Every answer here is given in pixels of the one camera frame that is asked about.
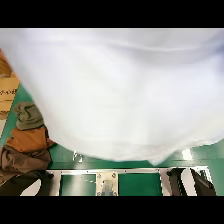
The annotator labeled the white garment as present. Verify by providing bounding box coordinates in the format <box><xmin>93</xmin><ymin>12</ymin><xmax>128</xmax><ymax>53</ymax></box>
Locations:
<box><xmin>0</xmin><ymin>28</ymin><xmax>224</xmax><ymax>166</ymax></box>

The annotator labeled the silver frame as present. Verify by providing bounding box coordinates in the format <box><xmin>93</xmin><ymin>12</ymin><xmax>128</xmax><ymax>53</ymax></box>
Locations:
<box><xmin>45</xmin><ymin>165</ymin><xmax>213</xmax><ymax>197</ymax></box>

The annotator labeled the olive green garment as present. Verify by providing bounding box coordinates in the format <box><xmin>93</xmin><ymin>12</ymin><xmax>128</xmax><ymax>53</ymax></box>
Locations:
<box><xmin>13</xmin><ymin>101</ymin><xmax>45</xmax><ymax>131</ymax></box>

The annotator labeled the orange garment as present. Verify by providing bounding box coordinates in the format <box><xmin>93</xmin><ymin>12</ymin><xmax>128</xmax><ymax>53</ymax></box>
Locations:
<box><xmin>5</xmin><ymin>125</ymin><xmax>57</xmax><ymax>154</ymax></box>

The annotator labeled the cardboard box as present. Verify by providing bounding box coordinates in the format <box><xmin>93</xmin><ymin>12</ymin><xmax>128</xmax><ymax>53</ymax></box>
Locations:
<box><xmin>0</xmin><ymin>49</ymin><xmax>21</xmax><ymax>121</ymax></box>

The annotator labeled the brown garment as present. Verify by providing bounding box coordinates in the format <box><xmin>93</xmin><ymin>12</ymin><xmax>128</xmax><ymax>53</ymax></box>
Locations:
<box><xmin>0</xmin><ymin>145</ymin><xmax>52</xmax><ymax>185</ymax></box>

